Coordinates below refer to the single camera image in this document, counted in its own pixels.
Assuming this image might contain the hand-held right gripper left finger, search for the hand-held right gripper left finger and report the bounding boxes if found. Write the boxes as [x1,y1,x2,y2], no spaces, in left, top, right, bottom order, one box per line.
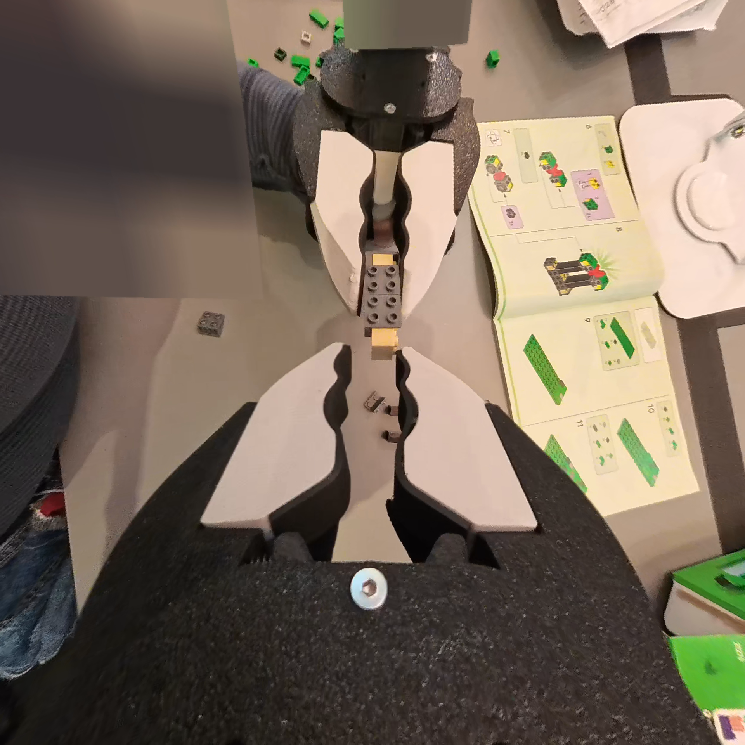
[199,342,353,564]

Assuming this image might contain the grey and tan brick assembly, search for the grey and tan brick assembly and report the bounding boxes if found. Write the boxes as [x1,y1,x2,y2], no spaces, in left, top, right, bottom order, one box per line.
[362,251,404,363]

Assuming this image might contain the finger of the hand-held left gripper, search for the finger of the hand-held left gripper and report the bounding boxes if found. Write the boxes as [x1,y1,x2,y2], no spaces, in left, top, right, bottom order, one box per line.
[399,137,469,322]
[310,130,378,320]

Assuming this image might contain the scattered small green bricks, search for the scattered small green bricks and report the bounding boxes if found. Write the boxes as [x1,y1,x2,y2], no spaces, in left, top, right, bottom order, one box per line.
[246,7,501,86]

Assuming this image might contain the person's dark ribbed sweater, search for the person's dark ribbed sweater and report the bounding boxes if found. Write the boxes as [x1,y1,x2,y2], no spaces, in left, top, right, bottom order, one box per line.
[0,296,81,536]

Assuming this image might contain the green cardboard toy box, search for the green cardboard toy box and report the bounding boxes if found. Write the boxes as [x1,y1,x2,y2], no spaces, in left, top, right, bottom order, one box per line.
[664,549,745,745]

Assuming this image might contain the person's legs in jeans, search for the person's legs in jeans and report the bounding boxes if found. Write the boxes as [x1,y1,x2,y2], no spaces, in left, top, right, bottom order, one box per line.
[0,466,79,682]

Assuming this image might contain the pale green instruction booklet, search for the pale green instruction booklet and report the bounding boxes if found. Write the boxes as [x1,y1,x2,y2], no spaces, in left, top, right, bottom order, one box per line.
[467,115,700,518]

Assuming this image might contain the white paper sheet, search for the white paper sheet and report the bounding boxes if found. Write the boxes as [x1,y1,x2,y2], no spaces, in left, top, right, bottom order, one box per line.
[556,0,722,49]

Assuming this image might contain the grey desk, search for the grey desk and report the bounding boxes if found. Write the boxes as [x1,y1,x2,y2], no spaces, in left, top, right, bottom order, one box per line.
[58,0,745,638]

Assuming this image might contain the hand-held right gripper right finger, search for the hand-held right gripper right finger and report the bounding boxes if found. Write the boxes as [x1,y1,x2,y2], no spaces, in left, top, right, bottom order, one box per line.
[386,346,539,570]

